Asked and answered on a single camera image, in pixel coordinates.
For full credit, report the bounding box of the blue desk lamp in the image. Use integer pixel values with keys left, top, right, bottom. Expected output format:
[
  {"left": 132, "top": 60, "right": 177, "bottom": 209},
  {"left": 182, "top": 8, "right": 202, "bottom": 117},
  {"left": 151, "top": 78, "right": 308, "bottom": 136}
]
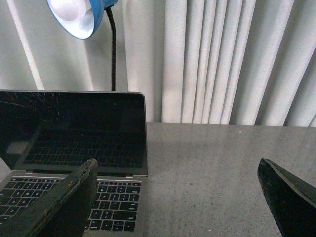
[{"left": 47, "top": 0, "right": 118, "bottom": 92}]

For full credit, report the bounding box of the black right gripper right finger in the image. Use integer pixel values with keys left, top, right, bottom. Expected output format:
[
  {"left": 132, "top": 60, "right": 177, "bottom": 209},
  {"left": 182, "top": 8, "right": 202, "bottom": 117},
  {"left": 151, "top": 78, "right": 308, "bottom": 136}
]
[{"left": 257, "top": 159, "right": 316, "bottom": 237}]

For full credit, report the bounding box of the white pleated curtain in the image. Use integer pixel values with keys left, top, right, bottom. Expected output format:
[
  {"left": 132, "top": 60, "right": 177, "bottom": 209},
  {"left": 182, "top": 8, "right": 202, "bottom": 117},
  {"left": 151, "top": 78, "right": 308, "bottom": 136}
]
[{"left": 0, "top": 0, "right": 316, "bottom": 127}]

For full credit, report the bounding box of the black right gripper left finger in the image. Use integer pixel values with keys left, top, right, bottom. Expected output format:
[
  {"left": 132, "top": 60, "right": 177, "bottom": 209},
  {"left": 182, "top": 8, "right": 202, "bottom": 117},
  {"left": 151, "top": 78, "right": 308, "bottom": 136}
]
[{"left": 0, "top": 159, "right": 98, "bottom": 237}]

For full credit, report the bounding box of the silver laptop black keyboard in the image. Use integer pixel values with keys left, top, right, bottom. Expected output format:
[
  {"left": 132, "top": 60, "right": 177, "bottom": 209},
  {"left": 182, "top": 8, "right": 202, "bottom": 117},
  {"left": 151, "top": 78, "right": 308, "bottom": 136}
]
[{"left": 0, "top": 90, "right": 148, "bottom": 237}]

